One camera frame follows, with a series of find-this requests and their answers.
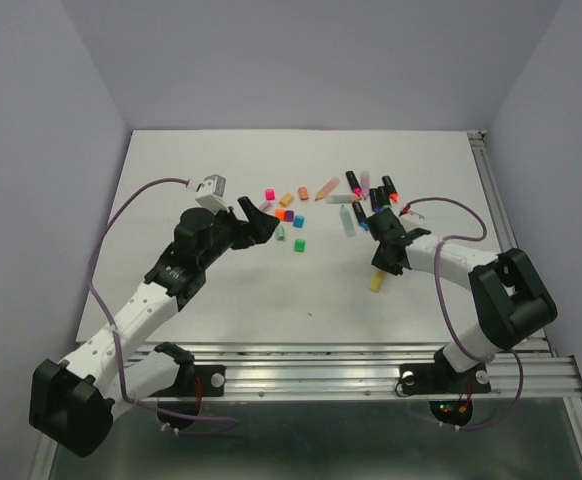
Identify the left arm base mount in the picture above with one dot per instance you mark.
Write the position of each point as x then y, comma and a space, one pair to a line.
192, 382

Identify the pastel lilac highlighter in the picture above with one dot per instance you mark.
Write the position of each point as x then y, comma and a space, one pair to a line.
365, 184

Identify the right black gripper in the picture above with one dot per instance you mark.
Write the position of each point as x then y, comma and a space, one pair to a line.
378, 261

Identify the pastel orange highlighter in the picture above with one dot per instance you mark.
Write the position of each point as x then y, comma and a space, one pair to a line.
326, 189

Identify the blue black highlighter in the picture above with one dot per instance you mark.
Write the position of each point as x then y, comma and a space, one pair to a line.
360, 215

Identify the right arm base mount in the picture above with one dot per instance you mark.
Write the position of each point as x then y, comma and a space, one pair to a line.
438, 378

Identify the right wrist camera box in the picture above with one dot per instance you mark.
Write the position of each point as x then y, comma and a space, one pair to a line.
412, 216

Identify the orange black highlighter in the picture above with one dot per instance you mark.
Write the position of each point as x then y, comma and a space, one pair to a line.
391, 190

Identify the purple black highlighter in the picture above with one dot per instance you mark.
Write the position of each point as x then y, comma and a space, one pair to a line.
375, 200

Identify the clear orange-tip highlighter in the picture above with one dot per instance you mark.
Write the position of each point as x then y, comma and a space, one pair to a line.
342, 199

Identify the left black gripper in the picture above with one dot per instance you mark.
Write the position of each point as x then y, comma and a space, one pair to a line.
260, 227

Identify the pastel green highlighter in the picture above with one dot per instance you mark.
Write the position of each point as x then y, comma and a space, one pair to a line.
347, 221

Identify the pink black highlighter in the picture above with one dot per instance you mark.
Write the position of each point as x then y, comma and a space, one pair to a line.
354, 184

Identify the aluminium front rail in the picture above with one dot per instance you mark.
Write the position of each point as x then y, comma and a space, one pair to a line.
331, 372

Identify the pastel orange pen cap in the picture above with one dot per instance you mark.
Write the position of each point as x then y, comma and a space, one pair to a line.
286, 200

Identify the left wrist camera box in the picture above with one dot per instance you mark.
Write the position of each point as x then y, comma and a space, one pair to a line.
210, 192

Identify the blue pen cap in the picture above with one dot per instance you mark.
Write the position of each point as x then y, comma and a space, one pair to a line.
299, 221

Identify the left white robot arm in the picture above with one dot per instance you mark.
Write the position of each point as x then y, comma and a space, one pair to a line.
76, 400

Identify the pastel yellow highlighter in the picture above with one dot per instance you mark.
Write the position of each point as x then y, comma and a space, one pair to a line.
377, 281

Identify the aluminium right rail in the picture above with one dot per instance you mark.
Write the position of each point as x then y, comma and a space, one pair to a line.
506, 240

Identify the aluminium rail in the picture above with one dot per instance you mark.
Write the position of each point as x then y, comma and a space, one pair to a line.
506, 240
331, 372

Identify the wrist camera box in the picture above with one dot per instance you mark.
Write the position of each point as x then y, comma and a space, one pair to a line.
412, 216
210, 192

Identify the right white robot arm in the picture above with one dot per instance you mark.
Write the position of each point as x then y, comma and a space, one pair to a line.
511, 301

